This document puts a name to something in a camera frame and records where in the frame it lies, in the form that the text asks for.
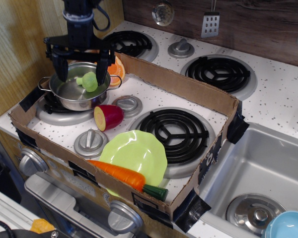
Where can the silver oven knob left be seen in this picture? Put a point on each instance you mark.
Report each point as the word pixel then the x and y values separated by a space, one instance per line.
pixel 31 163

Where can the silver oven knob right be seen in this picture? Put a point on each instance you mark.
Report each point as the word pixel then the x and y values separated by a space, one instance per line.
pixel 123 219

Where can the light blue bowl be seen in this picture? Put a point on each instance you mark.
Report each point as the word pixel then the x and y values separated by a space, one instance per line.
pixel 284 225

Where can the red toy onion half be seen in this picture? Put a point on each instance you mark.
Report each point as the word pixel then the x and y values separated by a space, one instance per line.
pixel 108 116

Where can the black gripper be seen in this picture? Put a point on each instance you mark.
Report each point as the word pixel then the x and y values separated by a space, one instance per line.
pixel 80 43

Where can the silver oven knob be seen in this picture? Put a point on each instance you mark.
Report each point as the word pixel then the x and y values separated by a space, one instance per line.
pixel 123 219
pixel 31 163

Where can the orange toy citrus half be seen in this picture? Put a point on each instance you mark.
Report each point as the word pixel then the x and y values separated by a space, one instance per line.
pixel 116 71

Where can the silver stove knob centre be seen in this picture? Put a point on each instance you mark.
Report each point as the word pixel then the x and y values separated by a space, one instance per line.
pixel 131 105

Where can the silver sink basin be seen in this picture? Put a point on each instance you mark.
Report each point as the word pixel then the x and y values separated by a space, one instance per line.
pixel 264 162

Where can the silver stove knob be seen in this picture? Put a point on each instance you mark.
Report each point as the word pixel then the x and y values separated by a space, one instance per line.
pixel 181 49
pixel 131 105
pixel 90 144

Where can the green toy broccoli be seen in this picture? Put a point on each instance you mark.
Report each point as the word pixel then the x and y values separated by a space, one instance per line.
pixel 88 81

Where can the silver steel pot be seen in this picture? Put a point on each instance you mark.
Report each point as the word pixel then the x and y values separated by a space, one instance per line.
pixel 73 96

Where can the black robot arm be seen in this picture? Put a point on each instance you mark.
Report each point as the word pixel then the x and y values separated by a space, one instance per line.
pixel 81 12

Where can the silver oven door handle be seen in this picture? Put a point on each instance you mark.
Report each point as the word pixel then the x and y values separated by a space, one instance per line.
pixel 68 215

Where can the light green plastic plate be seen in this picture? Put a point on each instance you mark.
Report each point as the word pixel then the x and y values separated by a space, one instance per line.
pixel 138 151

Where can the silver stove knob back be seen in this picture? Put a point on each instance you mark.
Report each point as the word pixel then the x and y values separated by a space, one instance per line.
pixel 181 49

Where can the back right black burner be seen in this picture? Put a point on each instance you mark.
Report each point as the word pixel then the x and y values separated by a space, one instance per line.
pixel 224 72

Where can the orange toy carrot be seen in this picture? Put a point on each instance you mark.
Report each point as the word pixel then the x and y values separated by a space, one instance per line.
pixel 131 178

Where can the yellow toy piece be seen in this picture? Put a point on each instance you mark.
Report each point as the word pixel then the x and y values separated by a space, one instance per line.
pixel 40 226

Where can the front right black burner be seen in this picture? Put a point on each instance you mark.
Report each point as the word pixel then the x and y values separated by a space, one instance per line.
pixel 185 135

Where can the hanging silver spatula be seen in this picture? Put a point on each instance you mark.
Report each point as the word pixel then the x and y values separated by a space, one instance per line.
pixel 211 21

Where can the silver stove knob front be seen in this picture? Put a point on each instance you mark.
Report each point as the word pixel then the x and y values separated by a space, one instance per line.
pixel 90 144

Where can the back left black burner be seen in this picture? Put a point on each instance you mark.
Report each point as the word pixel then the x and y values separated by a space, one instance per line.
pixel 135 44

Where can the silver sink drain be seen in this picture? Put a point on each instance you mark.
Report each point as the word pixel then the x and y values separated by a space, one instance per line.
pixel 253 212

